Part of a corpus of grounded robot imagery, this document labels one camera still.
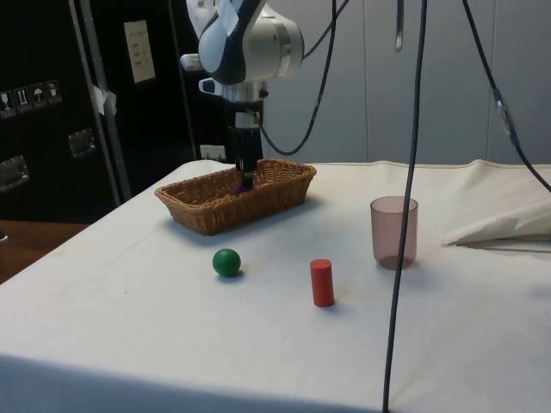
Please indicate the wicker basket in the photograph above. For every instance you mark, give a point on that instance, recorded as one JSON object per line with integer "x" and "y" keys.
{"x": 206, "y": 206}

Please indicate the see-through pink cup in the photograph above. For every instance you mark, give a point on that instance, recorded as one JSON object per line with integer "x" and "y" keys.
{"x": 394, "y": 232}

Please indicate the black cabinet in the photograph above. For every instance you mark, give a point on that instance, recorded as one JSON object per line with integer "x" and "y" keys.
{"x": 39, "y": 142}

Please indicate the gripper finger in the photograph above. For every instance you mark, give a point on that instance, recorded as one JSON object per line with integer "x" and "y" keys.
{"x": 249, "y": 150}

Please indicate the green ball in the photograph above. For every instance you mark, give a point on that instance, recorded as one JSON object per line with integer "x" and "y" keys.
{"x": 226, "y": 262}

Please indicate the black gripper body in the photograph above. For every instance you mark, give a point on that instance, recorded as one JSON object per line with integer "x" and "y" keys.
{"x": 248, "y": 108}

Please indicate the red cylinder block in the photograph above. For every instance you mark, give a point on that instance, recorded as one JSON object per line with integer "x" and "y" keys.
{"x": 322, "y": 284}

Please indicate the pale locker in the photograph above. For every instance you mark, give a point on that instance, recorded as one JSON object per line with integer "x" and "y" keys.
{"x": 340, "y": 120}
{"x": 447, "y": 86}
{"x": 529, "y": 64}

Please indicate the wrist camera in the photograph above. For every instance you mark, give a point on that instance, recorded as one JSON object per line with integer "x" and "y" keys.
{"x": 211, "y": 86}

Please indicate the white wall socket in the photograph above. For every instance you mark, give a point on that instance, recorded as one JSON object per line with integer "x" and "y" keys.
{"x": 212, "y": 152}

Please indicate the brown wooden table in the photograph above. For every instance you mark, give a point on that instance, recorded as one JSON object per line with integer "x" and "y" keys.
{"x": 30, "y": 245}

